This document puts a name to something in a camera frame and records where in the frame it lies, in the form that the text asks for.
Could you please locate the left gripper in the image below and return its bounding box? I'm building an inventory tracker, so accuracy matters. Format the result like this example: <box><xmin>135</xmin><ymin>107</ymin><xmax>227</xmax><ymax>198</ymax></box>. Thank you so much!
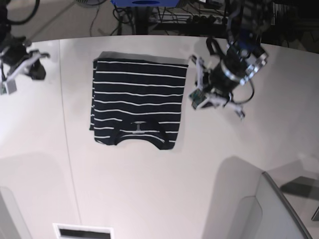
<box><xmin>189</xmin><ymin>55</ymin><xmax>255</xmax><ymax>119</ymax></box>

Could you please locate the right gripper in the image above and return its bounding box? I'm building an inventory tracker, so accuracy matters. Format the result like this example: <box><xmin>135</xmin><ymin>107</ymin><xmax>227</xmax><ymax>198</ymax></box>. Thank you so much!
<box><xmin>0</xmin><ymin>37</ymin><xmax>50</xmax><ymax>95</ymax></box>

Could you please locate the navy white striped t-shirt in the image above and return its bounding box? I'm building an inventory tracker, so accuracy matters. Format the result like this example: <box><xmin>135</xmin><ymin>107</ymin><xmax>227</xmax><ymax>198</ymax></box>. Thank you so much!
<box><xmin>90</xmin><ymin>52</ymin><xmax>188</xmax><ymax>150</ymax></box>

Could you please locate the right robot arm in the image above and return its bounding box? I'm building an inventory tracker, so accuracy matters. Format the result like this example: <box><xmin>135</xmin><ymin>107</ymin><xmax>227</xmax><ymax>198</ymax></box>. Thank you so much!
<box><xmin>0</xmin><ymin>0</ymin><xmax>50</xmax><ymax>95</ymax></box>

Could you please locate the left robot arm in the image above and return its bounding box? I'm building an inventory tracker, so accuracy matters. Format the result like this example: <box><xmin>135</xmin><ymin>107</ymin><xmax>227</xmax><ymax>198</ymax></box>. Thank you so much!
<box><xmin>189</xmin><ymin>0</ymin><xmax>273</xmax><ymax>119</ymax></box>

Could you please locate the red lit power strip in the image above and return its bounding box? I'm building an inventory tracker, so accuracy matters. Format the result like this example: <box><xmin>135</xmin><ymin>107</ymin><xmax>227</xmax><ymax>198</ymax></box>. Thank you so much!
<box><xmin>149</xmin><ymin>12</ymin><xmax>223</xmax><ymax>24</ymax></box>

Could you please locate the grey partition panel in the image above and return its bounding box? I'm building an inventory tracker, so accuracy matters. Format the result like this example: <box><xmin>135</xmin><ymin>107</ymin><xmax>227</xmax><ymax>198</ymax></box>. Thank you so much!
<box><xmin>202</xmin><ymin>156</ymin><xmax>312</xmax><ymax>239</ymax></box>

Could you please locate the white slotted box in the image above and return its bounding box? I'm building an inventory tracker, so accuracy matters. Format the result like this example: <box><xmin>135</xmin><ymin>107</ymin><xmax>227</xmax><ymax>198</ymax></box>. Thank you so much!
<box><xmin>52</xmin><ymin>223</ymin><xmax>115</xmax><ymax>239</ymax></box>

